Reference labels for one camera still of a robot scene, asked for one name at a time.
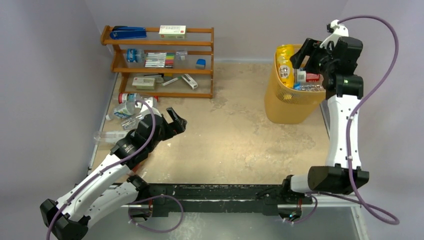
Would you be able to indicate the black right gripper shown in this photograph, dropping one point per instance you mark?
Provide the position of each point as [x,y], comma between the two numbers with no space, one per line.
[313,51]

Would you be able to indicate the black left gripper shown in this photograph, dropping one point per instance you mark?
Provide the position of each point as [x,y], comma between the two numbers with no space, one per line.
[177,126]

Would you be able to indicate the yellow plastic bottle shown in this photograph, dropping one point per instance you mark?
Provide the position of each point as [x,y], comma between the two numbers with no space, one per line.
[283,64]

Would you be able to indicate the clear bottle red label red cap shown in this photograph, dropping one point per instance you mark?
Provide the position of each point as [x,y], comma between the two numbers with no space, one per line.
[303,76]

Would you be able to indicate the clear bottle white cap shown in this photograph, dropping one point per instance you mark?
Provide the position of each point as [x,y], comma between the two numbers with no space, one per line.
[131,122]

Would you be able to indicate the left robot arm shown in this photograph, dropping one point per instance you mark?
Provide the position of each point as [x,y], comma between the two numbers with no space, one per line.
[70,216]

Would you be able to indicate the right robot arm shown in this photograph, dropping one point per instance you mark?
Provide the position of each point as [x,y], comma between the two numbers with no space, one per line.
[336,62]

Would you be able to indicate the yellow mesh waste bin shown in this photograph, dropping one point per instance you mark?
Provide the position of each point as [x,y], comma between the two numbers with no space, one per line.
[285,105]

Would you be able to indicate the white marker pen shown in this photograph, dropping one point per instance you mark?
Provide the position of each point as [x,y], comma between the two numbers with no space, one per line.
[168,82]

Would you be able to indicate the white stapler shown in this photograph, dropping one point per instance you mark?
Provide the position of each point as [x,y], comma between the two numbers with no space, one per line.
[190,81]

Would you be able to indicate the clear bottle blue white label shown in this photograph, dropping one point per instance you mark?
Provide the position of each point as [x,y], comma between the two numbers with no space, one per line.
[121,111]

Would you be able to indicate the clear bottle red label by shelf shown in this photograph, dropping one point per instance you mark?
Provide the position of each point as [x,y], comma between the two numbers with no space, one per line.
[123,97]

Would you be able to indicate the blue white eraser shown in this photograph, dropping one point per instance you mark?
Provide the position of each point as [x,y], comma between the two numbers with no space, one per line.
[200,64]

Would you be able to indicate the wooden shelf rack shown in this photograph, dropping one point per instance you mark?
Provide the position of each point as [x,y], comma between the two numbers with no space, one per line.
[199,42]

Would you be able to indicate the set of colored markers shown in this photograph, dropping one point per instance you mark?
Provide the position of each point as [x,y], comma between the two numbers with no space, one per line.
[159,60]

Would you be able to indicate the small clear container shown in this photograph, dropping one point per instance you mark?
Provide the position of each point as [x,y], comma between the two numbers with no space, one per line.
[181,55]

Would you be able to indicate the blue stapler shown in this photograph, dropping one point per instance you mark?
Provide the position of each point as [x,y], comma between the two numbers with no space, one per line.
[127,32]

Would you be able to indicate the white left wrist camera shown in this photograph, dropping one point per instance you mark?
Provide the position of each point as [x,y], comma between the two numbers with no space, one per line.
[149,104]

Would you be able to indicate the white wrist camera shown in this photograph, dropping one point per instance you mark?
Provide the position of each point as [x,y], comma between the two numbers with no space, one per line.
[335,30]
[149,104]

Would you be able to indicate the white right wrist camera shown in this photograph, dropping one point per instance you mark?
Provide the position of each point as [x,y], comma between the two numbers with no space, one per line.
[335,30]

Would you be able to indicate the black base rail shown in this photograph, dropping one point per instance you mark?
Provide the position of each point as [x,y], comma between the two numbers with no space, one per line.
[266,199]

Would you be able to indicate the aluminium table frame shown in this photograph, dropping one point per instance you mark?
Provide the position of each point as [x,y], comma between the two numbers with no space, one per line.
[327,218]

